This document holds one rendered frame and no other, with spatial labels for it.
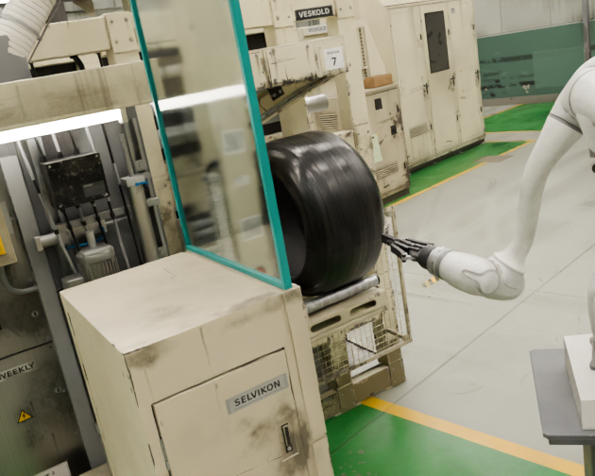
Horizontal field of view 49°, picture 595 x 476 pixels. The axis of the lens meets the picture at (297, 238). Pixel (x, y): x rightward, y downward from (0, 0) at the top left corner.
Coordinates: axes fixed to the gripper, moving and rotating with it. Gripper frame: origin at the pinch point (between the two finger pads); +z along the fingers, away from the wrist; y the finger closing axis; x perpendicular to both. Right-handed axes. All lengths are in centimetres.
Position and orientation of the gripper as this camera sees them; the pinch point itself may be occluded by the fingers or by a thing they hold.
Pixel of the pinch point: (390, 240)
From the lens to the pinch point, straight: 208.7
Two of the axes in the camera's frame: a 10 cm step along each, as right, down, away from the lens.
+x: 0.9, 9.2, 3.9
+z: -5.5, -2.8, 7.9
